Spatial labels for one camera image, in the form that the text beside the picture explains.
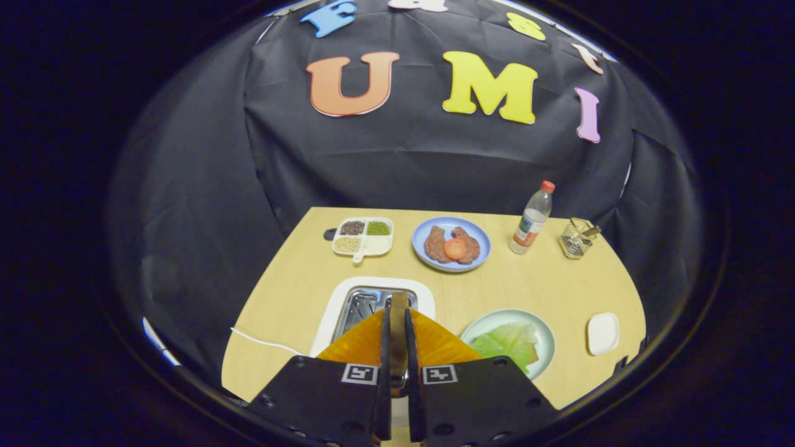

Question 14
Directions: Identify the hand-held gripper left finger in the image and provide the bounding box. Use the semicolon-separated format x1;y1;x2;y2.
246;304;393;447

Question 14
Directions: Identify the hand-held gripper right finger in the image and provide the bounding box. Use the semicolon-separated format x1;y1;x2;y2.
404;307;561;447

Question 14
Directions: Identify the brown toasted bread slice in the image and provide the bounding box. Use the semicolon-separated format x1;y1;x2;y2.
388;292;411;398

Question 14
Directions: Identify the green lettuce leaf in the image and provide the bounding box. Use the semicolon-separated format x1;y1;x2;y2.
470;320;540;375

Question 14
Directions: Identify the white toaster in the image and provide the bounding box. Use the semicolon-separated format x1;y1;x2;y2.
309;276;436;358

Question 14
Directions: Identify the brown meat patty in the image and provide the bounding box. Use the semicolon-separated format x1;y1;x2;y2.
452;226;481;264
424;225;453;263

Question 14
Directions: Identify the white divided seasoning tray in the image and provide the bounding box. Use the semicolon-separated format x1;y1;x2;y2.
331;216;394;266

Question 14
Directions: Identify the blue round plate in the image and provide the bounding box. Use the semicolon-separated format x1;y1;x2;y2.
412;216;492;273

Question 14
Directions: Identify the pale green round plate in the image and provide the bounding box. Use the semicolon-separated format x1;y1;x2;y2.
460;309;557;381

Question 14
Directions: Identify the clear plastic bottle red cap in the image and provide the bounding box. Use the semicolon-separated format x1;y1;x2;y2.
509;180;556;256

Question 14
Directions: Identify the small white square plate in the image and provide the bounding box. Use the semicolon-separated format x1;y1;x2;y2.
586;312;620;356

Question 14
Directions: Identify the white toaster power cable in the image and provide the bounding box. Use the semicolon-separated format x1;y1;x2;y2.
230;327;305;357

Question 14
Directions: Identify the wire mesh utensil basket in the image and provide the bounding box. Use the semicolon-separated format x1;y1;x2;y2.
558;217;601;260

